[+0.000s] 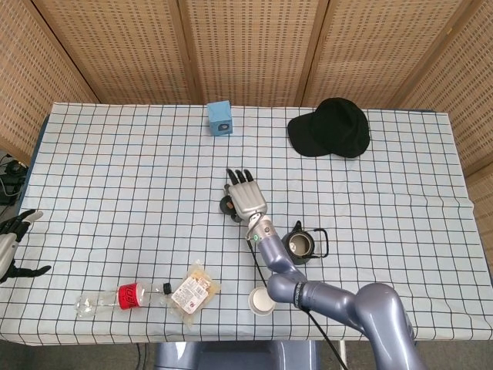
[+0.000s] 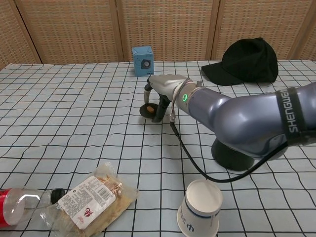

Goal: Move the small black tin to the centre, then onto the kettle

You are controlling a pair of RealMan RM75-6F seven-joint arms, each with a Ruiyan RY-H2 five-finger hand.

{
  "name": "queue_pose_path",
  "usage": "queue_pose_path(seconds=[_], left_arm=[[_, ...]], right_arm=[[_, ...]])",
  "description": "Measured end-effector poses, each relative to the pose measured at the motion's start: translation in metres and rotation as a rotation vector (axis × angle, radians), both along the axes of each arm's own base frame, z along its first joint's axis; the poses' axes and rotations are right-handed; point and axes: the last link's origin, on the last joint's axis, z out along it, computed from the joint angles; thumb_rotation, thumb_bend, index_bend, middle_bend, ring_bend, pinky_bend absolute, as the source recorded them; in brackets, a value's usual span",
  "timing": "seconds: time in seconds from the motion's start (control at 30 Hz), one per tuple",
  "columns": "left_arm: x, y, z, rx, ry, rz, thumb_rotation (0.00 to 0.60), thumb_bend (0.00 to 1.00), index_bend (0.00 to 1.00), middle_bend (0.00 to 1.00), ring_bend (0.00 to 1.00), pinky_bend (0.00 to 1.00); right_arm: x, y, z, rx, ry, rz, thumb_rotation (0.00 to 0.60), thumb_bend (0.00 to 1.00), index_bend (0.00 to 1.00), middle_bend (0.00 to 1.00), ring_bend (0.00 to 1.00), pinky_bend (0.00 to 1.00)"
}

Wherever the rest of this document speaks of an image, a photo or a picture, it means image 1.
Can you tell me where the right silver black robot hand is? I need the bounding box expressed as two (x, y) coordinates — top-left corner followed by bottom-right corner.
(223, 167), (268, 224)

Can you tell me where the white black grid tablecloth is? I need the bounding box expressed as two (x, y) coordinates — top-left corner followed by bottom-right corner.
(0, 101), (492, 345)

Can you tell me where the woven bamboo folding screen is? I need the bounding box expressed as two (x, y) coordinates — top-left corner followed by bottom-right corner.
(0, 0), (493, 288)

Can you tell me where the black metal kettle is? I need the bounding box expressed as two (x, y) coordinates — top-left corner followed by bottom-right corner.
(282, 220), (330, 266)

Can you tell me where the white paper cup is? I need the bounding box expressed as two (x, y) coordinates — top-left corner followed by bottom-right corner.
(247, 287), (277, 316)

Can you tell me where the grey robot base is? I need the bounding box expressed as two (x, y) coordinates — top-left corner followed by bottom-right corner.
(153, 341), (320, 370)

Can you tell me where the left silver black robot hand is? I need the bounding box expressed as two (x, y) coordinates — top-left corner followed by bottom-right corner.
(0, 209), (53, 285)

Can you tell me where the black cable bundle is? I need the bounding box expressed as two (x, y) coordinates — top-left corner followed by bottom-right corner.
(0, 153), (28, 207)

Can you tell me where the black baseball cap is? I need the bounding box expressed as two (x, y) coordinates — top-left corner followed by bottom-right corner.
(287, 96), (371, 160)

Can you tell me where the light blue cardboard box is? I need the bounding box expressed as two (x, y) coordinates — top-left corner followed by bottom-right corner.
(206, 99), (235, 136)

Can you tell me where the clear plastic bottle red label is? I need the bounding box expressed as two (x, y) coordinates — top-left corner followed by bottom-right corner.
(74, 282), (173, 319)

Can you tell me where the clear packaged snack bag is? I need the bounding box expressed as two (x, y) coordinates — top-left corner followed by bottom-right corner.
(168, 260), (223, 329)

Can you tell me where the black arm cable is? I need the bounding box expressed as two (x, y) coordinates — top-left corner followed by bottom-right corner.
(245, 234), (346, 370)

